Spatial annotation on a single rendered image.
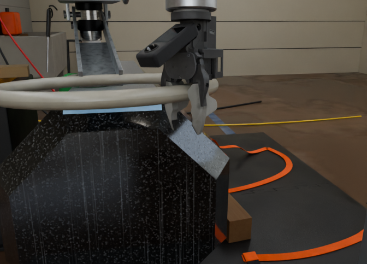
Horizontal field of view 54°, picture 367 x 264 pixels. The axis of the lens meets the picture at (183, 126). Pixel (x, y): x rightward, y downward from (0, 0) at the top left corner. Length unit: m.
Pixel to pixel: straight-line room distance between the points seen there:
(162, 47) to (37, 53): 3.81
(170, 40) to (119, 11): 5.91
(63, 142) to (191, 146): 0.40
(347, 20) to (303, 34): 0.92
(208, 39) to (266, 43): 6.44
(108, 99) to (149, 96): 0.07
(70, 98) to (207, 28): 0.27
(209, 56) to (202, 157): 0.60
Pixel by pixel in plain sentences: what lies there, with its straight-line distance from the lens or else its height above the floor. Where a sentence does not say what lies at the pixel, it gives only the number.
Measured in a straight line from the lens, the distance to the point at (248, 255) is 1.67.
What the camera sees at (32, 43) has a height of 0.78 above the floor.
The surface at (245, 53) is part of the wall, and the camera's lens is 6.96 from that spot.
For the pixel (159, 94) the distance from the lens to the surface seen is 0.60.
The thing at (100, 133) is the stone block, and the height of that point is 0.72.
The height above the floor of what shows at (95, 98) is 0.93.
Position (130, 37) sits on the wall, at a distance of 6.51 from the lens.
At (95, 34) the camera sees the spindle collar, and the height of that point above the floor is 0.99.
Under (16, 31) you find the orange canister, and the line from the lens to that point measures 4.74.
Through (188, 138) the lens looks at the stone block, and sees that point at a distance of 1.18.
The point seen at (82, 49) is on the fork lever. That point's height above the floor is 0.95.
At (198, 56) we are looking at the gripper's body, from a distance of 0.62.
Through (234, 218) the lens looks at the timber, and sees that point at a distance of 1.78.
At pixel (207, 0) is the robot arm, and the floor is 1.08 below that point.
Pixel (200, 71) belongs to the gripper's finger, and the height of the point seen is 0.96.
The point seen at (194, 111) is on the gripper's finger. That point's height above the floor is 0.89.
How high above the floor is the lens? 1.05
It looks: 17 degrees down
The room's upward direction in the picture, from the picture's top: straight up
